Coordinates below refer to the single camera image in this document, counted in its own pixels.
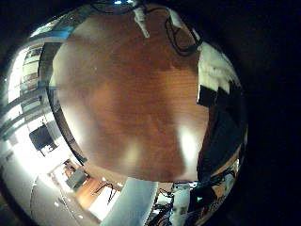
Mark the black piece of clothing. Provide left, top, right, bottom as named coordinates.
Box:
left=197, top=86, right=247, bottom=183

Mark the black electronics control box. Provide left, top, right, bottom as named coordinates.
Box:
left=187, top=185, right=220, bottom=215

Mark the grey box cart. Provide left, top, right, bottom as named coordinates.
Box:
left=65, top=169, right=87, bottom=189

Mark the black monitor screen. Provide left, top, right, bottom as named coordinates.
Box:
left=28, top=123, right=57, bottom=156

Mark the thin black hand cable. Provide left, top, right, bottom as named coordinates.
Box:
left=164, top=15, right=203, bottom=58

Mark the thin black curved cable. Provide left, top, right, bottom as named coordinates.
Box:
left=93, top=183, right=116, bottom=205

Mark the grey window frame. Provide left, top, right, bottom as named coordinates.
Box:
left=0, top=18, right=74, bottom=149

